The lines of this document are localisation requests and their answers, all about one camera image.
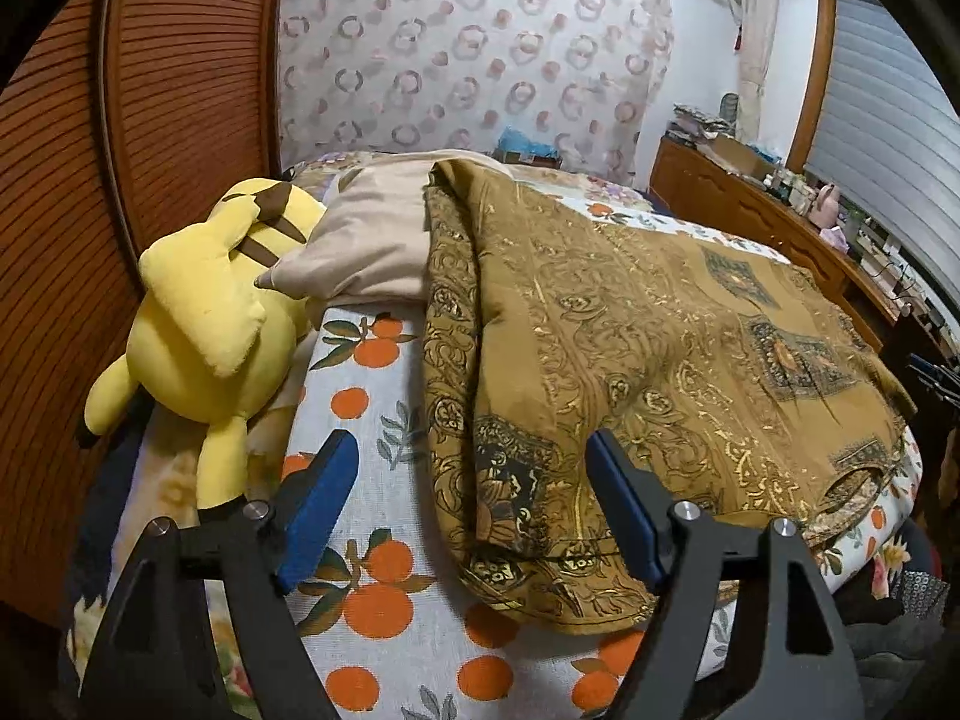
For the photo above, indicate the orange print bed sheet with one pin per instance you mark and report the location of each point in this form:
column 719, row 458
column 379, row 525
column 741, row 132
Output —
column 390, row 420

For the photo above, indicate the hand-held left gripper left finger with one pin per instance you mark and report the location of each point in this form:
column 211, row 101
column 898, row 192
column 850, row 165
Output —
column 319, row 514

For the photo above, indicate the beige pillow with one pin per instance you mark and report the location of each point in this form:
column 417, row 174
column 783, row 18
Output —
column 375, row 240

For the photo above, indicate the stack of folded fabrics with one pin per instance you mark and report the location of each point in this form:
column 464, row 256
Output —
column 697, row 124

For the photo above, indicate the beige side drape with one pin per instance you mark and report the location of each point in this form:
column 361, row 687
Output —
column 756, row 52

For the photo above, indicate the box with blue cloth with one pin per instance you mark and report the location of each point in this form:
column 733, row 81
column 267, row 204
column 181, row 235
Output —
column 529, row 146

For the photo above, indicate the dark blue blanket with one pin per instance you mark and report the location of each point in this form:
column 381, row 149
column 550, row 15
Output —
column 101, row 510

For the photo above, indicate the wooden slatted wardrobe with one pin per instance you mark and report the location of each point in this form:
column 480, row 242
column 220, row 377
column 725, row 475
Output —
column 112, row 165

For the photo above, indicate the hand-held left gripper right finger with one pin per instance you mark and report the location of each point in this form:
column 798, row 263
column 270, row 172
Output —
column 628, row 521

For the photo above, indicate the cluster of toiletry bottles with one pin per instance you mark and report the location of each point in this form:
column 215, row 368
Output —
column 787, row 184

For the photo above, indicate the cardboard box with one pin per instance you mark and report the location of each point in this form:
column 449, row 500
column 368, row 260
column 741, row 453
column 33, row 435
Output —
column 739, row 157

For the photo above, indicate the wooden sideboard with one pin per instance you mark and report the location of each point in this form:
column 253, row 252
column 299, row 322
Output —
column 750, row 199

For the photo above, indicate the brown patterned garment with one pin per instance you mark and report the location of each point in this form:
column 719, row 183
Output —
column 637, row 360

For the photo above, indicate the grey window blind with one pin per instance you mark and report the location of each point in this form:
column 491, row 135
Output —
column 892, row 120

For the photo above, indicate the person's dark clothing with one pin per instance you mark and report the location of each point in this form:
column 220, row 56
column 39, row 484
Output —
column 907, row 630

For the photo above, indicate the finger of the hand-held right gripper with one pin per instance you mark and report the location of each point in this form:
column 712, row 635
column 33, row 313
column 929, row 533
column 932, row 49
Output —
column 934, row 379

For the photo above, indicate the small pink white pouch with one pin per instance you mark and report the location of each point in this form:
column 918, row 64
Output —
column 834, row 237

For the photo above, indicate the yellow plush toy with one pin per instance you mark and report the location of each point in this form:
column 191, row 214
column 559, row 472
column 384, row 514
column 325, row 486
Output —
column 217, row 300

